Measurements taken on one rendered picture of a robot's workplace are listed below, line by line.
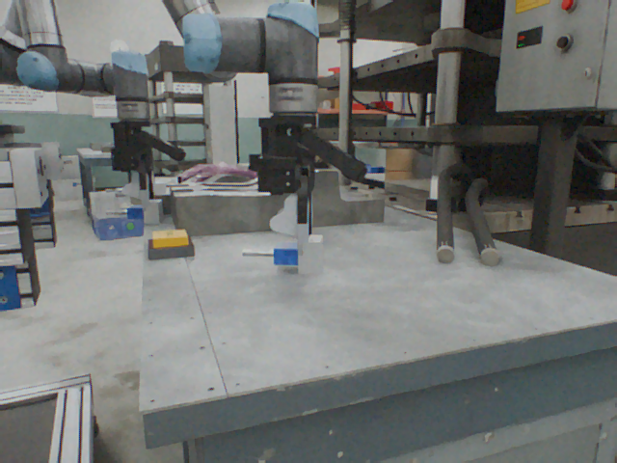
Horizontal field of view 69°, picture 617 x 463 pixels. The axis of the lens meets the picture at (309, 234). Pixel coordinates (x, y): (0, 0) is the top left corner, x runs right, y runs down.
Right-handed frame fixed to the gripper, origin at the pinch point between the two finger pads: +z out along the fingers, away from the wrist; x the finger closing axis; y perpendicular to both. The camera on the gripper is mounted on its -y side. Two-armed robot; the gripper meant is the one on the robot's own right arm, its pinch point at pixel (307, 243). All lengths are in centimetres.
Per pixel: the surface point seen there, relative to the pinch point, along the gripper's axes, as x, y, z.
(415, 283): 5.0, -16.8, 4.5
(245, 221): -26.6, 16.6, 2.0
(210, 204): -23.4, 23.4, -2.1
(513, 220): -69, -56, 9
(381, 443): 27.4, -10.9, 15.2
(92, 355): -111, 113, 85
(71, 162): -574, 416, 28
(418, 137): -85, -29, -16
